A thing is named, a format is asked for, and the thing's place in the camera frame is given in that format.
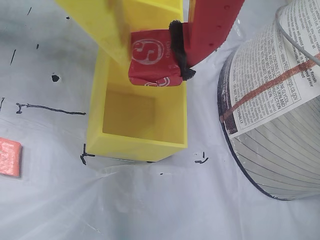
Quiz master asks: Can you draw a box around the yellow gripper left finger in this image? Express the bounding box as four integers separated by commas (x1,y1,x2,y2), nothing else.
54,0,132,65

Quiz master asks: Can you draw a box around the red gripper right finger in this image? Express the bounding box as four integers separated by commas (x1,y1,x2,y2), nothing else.
168,0,246,82

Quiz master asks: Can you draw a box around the red candy with round logo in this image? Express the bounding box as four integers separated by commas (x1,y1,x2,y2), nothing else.
127,28,183,88

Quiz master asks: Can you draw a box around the orange candy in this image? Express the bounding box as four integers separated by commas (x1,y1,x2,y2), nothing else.
0,136,24,178

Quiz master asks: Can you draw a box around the yellow three-compartment box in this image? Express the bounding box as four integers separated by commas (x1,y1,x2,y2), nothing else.
86,0,189,163

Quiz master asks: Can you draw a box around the paper labelled metal can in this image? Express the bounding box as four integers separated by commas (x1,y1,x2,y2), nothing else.
216,2,320,201

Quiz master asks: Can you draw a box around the white plastic table cover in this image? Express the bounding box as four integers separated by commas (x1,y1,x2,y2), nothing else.
0,0,320,240

